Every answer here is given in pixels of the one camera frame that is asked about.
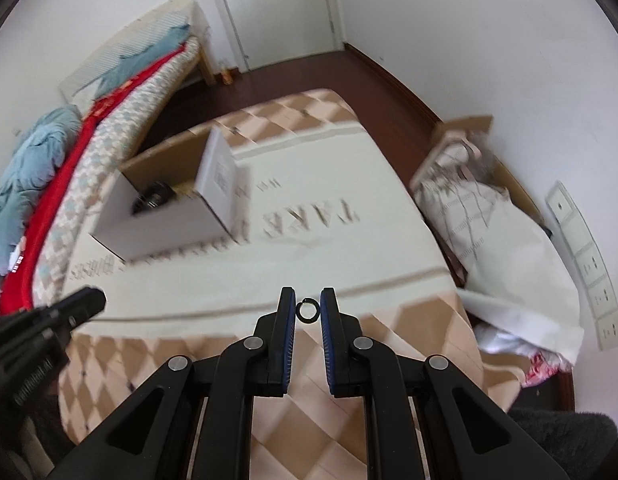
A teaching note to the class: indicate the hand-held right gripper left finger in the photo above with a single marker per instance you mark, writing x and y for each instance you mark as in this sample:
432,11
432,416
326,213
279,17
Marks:
289,320

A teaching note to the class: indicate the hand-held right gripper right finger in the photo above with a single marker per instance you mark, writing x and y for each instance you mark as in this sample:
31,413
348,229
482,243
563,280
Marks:
328,325

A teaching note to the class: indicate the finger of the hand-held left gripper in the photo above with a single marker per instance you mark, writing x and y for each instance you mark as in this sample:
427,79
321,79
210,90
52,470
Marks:
84,302

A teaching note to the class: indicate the white cardboard box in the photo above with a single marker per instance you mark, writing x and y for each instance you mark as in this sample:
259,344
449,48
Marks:
154,235

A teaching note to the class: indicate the diamond-patterned tablecloth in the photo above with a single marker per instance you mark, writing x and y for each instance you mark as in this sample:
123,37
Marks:
339,270

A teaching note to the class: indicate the white and black device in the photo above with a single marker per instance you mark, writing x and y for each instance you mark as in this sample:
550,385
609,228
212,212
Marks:
18,260

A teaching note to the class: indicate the bed with red sheet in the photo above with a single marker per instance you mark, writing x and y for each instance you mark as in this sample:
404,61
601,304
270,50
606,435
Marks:
49,200

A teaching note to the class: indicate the light blue quilt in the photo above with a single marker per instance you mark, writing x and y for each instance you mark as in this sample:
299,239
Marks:
34,160

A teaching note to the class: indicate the white grid-patterned bag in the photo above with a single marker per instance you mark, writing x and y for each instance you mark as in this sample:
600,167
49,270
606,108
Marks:
454,205

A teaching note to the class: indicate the checkered bed sheet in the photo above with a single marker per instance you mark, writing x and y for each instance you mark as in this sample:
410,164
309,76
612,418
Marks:
114,125

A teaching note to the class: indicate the pink floral cloth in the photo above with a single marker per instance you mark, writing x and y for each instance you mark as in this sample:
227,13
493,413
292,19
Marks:
541,367

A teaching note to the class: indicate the teal blanket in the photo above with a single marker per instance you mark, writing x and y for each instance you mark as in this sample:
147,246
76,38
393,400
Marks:
134,67

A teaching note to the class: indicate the cream quilted mattress pad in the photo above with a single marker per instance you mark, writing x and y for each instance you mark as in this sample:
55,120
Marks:
104,55

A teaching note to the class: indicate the white power strip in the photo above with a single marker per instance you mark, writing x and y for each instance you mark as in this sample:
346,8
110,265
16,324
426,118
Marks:
584,260

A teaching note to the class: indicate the white door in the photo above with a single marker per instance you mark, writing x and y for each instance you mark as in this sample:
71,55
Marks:
279,10

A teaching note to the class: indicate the wooden bed frame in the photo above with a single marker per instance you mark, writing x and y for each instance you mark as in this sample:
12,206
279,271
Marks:
207,67

